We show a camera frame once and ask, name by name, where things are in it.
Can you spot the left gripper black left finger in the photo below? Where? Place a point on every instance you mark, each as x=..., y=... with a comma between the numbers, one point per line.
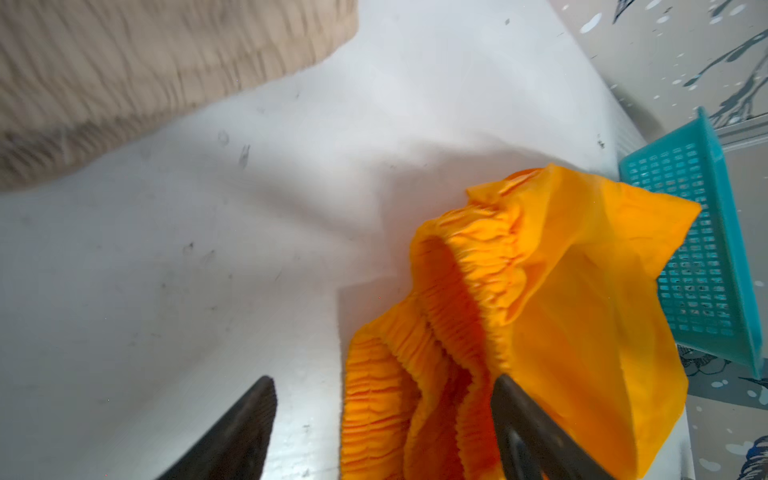
x=236, y=446

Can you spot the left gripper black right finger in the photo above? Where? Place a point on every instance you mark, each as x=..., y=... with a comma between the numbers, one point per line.
x=531, y=444

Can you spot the orange shorts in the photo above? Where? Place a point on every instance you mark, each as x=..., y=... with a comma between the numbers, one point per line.
x=548, y=277

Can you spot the beige drawstring shorts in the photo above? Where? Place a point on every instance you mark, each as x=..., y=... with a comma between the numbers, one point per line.
x=81, y=78

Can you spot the teal plastic basket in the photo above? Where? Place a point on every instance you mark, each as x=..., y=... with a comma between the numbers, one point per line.
x=705, y=289

